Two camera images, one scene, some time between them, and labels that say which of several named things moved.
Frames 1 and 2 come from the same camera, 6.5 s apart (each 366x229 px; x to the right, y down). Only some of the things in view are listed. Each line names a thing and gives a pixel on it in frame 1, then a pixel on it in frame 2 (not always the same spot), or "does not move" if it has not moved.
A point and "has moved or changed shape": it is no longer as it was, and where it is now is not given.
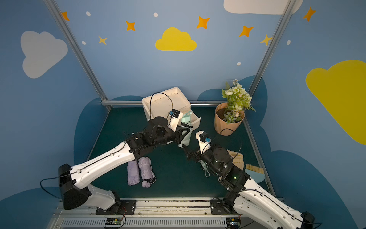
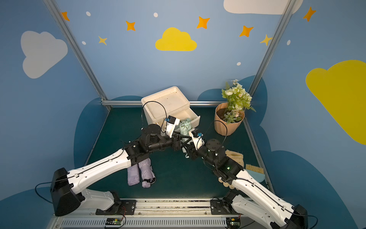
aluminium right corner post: [289, 11] does not move
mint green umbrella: [186, 123] has moved or changed shape
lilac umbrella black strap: [147, 175] does not move
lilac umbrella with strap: [133, 173] does not move
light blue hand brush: [257, 173] does not move
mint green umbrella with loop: [204, 166] has moved or changed shape
